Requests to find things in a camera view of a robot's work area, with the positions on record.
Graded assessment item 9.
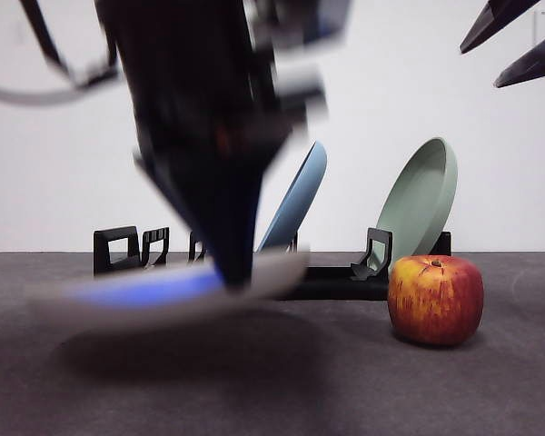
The green round plate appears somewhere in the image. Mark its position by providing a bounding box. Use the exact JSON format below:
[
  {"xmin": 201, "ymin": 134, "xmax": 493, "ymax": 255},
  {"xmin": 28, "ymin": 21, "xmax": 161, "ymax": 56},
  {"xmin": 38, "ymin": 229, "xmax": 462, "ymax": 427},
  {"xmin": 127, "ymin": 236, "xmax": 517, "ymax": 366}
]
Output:
[{"xmin": 374, "ymin": 137, "xmax": 459, "ymax": 270}]

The cream round plate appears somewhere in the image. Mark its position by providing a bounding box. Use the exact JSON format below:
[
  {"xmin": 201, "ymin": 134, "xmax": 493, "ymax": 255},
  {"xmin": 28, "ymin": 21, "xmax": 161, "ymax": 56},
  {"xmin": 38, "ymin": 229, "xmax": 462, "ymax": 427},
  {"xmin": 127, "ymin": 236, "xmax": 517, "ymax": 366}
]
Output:
[{"xmin": 26, "ymin": 252, "xmax": 311, "ymax": 335}]

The blue round plate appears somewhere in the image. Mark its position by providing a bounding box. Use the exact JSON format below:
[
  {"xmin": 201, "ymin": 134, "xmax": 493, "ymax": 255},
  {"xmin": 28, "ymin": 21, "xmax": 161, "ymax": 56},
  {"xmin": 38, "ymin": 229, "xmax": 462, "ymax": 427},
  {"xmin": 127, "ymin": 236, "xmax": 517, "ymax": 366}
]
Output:
[{"xmin": 256, "ymin": 140, "xmax": 328, "ymax": 253}]

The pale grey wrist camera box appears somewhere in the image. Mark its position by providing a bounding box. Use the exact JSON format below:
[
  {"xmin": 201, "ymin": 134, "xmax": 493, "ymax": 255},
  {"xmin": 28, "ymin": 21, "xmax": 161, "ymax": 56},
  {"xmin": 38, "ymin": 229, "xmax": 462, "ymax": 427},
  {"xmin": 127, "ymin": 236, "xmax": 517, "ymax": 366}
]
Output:
[{"xmin": 247, "ymin": 0, "xmax": 353, "ymax": 124}]

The red yellow apple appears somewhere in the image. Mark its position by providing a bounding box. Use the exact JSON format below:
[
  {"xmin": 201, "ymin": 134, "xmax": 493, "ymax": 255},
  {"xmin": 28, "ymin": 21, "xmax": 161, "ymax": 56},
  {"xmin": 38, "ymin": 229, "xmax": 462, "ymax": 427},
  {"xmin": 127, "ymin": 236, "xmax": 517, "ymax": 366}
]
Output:
[{"xmin": 387, "ymin": 254, "xmax": 485, "ymax": 349}]

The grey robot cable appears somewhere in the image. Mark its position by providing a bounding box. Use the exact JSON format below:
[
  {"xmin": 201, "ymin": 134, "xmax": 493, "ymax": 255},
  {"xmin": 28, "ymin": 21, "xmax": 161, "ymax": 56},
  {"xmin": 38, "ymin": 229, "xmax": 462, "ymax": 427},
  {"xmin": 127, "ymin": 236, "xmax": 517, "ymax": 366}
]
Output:
[{"xmin": 0, "ymin": 0, "xmax": 122, "ymax": 108}]

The black plate rack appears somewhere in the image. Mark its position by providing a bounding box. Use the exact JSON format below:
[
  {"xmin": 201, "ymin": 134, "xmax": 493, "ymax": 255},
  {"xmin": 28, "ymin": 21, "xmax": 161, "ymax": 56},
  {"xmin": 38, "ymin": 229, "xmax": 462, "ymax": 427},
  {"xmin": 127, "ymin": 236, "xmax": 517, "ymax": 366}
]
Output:
[{"xmin": 93, "ymin": 225, "xmax": 452, "ymax": 302}]

